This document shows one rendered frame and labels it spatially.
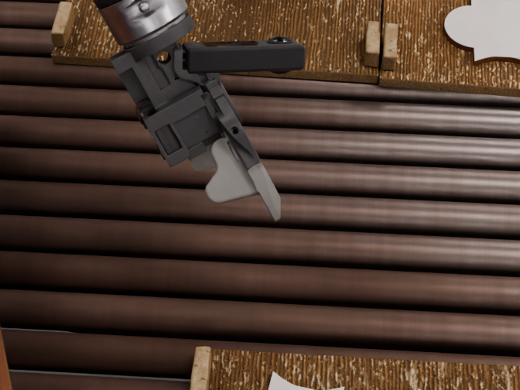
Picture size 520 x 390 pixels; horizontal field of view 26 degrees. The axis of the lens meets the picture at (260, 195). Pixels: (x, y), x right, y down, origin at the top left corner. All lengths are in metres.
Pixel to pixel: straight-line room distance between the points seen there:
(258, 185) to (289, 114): 0.35
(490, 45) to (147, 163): 0.45
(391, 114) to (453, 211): 0.16
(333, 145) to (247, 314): 0.26
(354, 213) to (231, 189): 0.28
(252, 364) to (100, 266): 0.21
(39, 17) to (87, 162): 0.26
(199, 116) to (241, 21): 0.42
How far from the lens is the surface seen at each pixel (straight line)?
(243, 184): 1.04
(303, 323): 1.20
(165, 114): 1.05
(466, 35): 1.45
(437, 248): 1.27
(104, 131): 1.37
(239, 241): 1.26
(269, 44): 1.08
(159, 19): 1.04
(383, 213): 1.29
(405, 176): 1.32
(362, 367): 1.16
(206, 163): 1.16
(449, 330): 1.21
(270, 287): 1.23
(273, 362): 1.16
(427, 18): 1.48
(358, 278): 1.23
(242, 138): 1.03
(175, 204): 1.29
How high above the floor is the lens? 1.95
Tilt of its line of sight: 53 degrees down
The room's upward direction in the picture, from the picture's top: straight up
